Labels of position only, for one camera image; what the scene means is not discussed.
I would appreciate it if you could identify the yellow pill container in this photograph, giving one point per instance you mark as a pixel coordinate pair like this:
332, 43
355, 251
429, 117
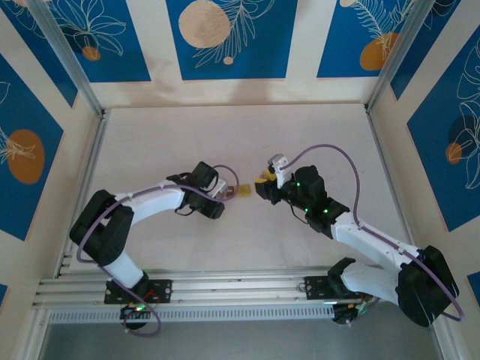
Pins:
244, 189

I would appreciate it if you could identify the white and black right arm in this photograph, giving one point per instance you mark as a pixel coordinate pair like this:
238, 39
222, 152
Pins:
371, 243

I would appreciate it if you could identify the blue floral wall panel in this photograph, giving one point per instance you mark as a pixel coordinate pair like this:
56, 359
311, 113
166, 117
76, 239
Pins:
431, 45
442, 187
337, 37
41, 56
22, 210
112, 63
270, 56

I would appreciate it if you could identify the red pill container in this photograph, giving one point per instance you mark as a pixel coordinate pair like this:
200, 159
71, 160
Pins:
230, 193

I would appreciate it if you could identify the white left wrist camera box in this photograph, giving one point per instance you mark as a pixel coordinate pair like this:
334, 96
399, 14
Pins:
218, 189

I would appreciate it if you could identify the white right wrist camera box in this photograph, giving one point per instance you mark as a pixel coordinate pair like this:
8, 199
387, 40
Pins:
279, 168

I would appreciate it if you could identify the aluminium frame post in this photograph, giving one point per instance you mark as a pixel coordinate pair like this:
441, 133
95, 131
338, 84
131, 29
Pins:
70, 56
393, 56

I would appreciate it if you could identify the aluminium base beam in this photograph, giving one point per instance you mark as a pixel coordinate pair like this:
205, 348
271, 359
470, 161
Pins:
232, 288

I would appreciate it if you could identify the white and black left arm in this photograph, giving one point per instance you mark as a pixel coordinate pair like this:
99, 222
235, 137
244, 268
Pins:
157, 200

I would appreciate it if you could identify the controller board with green light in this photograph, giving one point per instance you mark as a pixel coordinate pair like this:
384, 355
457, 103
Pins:
347, 313
137, 310

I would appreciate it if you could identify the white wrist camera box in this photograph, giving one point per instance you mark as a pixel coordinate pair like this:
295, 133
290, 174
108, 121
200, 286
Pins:
279, 168
218, 189

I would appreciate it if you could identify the aluminium table side rail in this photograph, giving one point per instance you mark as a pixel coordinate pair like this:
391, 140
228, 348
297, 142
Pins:
384, 150
96, 142

